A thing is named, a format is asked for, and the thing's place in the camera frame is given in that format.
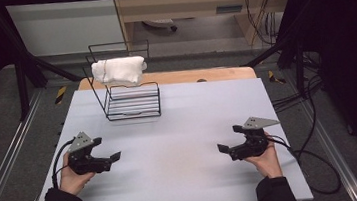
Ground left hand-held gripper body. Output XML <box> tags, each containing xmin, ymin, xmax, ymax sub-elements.
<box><xmin>63</xmin><ymin>128</ymin><xmax>114</xmax><ymax>177</ymax></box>

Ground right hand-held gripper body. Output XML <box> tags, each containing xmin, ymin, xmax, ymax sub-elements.
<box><xmin>226</xmin><ymin>113</ymin><xmax>285</xmax><ymax>162</ymax></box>

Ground black wire rack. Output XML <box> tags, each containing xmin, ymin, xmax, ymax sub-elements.
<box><xmin>80</xmin><ymin>38</ymin><xmax>163</xmax><ymax>125</ymax></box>

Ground white towel with rainbow stitching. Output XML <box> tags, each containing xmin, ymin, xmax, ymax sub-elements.
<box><xmin>90</xmin><ymin>54</ymin><xmax>150</xmax><ymax>91</ymax></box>

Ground person's left hand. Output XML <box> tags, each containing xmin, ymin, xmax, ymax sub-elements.
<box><xmin>55</xmin><ymin>149</ymin><xmax>99</xmax><ymax>198</ymax></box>

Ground person's right hand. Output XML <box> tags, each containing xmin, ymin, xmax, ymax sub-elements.
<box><xmin>242</xmin><ymin>131</ymin><xmax>284</xmax><ymax>182</ymax></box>

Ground yellow black floor tape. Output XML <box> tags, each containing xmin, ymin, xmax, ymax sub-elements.
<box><xmin>52</xmin><ymin>85</ymin><xmax>69</xmax><ymax>105</ymax></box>
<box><xmin>267</xmin><ymin>68</ymin><xmax>286</xmax><ymax>86</ymax></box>

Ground wooden table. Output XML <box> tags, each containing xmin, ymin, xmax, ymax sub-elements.
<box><xmin>77</xmin><ymin>60</ymin><xmax>259</xmax><ymax>98</ymax></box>

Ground white power strip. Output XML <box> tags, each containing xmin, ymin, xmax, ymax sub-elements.
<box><xmin>142</xmin><ymin>16</ymin><xmax>179</xmax><ymax>36</ymax></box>

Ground light wooden desk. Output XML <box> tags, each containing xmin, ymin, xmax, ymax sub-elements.
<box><xmin>112</xmin><ymin>0</ymin><xmax>306</xmax><ymax>60</ymax></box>

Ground left hand-held gripper black cable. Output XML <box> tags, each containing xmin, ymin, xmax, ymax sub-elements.
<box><xmin>47</xmin><ymin>137</ymin><xmax>82</xmax><ymax>190</ymax></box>

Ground hand-held gripper black cable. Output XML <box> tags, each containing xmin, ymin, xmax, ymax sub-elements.
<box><xmin>47</xmin><ymin>137</ymin><xmax>82</xmax><ymax>190</ymax></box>
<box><xmin>265</xmin><ymin>127</ymin><xmax>343</xmax><ymax>201</ymax></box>

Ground bundle of black floor cables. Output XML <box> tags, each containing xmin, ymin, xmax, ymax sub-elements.
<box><xmin>266</xmin><ymin>49</ymin><xmax>326</xmax><ymax>114</ymax></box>

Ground right hand-held gripper black cable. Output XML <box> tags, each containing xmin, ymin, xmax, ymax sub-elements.
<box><xmin>265</xmin><ymin>127</ymin><xmax>343</xmax><ymax>201</ymax></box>

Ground hanging cables under desk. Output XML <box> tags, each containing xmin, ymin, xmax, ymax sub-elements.
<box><xmin>243</xmin><ymin>0</ymin><xmax>284</xmax><ymax>48</ymax></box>

